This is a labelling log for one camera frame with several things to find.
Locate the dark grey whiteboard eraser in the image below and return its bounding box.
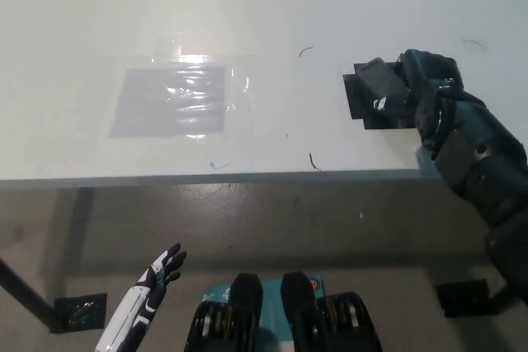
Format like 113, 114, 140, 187
356, 57, 410, 116

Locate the clear plastic film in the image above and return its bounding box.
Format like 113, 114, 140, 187
151, 34, 253, 142

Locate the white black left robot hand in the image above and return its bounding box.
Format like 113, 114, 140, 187
93, 242, 187, 352

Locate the black tape marked spot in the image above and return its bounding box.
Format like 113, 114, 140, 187
342, 62, 422, 131

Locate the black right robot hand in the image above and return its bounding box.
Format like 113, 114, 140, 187
372, 49, 467, 152

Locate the black table leg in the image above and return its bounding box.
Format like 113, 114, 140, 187
0, 256, 57, 326

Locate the clear plastic bag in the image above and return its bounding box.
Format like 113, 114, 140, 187
108, 65, 229, 139

